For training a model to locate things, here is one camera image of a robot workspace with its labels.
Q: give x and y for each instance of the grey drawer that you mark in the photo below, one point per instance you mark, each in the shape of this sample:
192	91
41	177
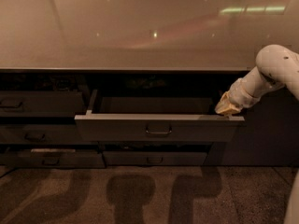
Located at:
135	158
40	134
41	103
154	119
52	158

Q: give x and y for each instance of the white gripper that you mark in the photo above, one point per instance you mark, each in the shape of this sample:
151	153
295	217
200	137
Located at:
239	94

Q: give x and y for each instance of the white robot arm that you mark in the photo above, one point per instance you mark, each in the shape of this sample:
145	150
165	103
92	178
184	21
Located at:
276	68

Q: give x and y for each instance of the grey cabinet side panel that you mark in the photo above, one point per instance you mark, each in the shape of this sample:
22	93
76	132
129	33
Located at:
269	137

